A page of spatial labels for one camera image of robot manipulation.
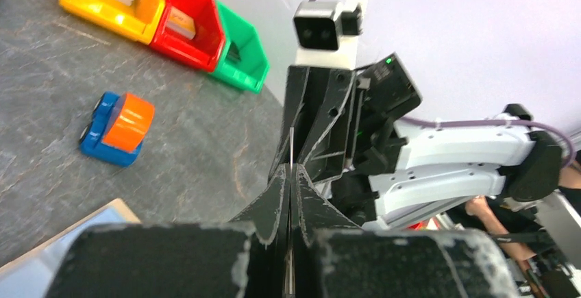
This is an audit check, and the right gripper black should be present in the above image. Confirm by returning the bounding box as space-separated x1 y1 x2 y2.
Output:
268 53 422 184

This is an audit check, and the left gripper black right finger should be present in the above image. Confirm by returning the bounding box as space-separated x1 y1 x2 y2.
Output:
290 164 519 297

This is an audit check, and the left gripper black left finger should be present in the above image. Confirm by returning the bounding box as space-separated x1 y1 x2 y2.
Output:
46 165 289 297

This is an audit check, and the beige gold card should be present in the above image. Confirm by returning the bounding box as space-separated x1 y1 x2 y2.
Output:
288 127 295 173

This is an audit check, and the beige leather card holder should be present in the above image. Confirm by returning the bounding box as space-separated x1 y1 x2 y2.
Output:
1 198 140 298

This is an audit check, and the black card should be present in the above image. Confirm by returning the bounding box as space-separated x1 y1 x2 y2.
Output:
226 42 241 63

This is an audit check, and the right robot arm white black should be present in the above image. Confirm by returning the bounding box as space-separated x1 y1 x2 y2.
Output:
276 50 565 229

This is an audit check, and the orange card in red bin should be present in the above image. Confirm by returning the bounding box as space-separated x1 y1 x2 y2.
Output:
166 6 196 40

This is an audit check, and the green plastic bin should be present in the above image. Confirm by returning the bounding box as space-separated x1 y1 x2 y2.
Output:
211 1 269 94

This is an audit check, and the red plastic bin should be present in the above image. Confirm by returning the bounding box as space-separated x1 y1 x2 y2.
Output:
149 0 225 73

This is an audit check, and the orange blue toy car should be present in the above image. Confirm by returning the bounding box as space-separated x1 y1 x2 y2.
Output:
79 91 155 167

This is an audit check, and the yellow plastic bin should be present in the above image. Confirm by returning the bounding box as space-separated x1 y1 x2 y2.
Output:
59 0 166 45

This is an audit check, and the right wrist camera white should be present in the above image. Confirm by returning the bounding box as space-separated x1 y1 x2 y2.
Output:
293 0 368 70

